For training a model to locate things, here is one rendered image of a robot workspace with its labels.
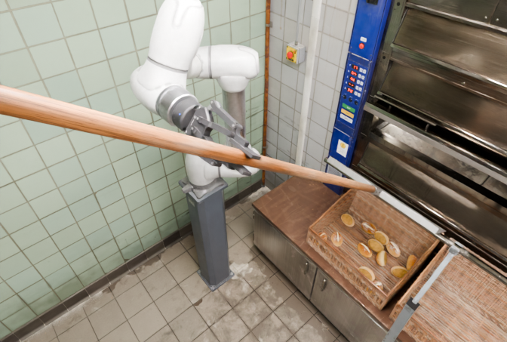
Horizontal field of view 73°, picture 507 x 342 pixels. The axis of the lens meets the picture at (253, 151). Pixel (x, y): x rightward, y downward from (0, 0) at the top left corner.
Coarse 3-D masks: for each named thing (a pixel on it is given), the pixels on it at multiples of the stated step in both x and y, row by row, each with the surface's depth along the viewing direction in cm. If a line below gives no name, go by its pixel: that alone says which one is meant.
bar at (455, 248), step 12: (336, 168) 181; (408, 216) 157; (444, 240) 147; (456, 252) 144; (468, 252) 142; (444, 264) 146; (480, 264) 139; (432, 276) 147; (504, 276) 134; (408, 300) 149; (408, 312) 150; (396, 324) 161; (396, 336) 165
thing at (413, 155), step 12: (372, 132) 201; (384, 132) 201; (384, 144) 197; (396, 144) 193; (408, 156) 188; (420, 156) 185; (432, 168) 180; (444, 168) 178; (456, 180) 172; (468, 180) 172; (468, 192) 170; (480, 192) 166; (492, 192) 166; (492, 204) 163; (504, 204) 160
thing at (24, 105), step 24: (0, 96) 35; (24, 96) 37; (48, 120) 39; (72, 120) 41; (96, 120) 43; (120, 120) 46; (144, 144) 51; (168, 144) 53; (192, 144) 57; (216, 144) 62; (264, 168) 76; (288, 168) 83
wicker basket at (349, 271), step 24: (360, 192) 222; (336, 216) 224; (360, 216) 226; (384, 216) 212; (312, 240) 215; (360, 240) 215; (408, 240) 204; (432, 240) 192; (336, 264) 198; (360, 264) 203; (360, 288) 190; (384, 288) 191
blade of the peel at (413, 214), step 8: (328, 160) 166; (336, 160) 173; (344, 168) 161; (352, 176) 158; (360, 176) 156; (384, 192) 149; (392, 200) 147; (400, 208) 144; (408, 208) 143; (416, 216) 140; (424, 224) 138; (432, 224) 137; (432, 232) 136; (440, 232) 146
